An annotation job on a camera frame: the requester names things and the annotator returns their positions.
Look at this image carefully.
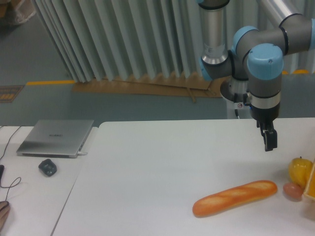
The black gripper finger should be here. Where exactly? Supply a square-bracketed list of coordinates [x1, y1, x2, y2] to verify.
[257, 126, 266, 144]
[263, 129, 278, 151]

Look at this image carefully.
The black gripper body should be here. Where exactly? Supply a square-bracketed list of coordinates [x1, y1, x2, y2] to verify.
[250, 105, 280, 127]

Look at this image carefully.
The long golden baguette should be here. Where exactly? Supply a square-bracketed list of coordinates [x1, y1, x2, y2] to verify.
[192, 180, 278, 217]

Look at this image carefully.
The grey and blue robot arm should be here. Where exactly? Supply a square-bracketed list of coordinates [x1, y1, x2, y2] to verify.
[197, 0, 315, 151]

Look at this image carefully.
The yellow bell pepper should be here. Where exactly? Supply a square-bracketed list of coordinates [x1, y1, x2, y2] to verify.
[288, 157, 313, 189]

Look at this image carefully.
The brown egg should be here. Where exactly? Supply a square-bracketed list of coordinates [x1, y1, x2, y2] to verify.
[283, 182, 303, 199]

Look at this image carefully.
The brown cardboard sheet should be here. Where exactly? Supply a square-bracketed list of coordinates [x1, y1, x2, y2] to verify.
[72, 72, 226, 102]

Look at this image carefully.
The white usb plug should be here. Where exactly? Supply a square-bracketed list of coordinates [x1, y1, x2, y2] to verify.
[77, 152, 88, 156]

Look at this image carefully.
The white pleated curtain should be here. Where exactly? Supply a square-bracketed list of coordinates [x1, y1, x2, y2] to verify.
[34, 0, 305, 82]

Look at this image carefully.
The silver closed laptop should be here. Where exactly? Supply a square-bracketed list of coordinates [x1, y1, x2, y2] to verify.
[16, 119, 94, 158]

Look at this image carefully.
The yellow black floor sign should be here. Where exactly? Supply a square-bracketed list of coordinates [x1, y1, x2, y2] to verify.
[0, 85, 24, 103]

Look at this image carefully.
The black pen-like device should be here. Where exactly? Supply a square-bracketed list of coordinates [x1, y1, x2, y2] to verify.
[0, 165, 4, 184]

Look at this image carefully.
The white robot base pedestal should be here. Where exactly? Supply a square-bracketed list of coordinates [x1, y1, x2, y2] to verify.
[220, 77, 252, 119]

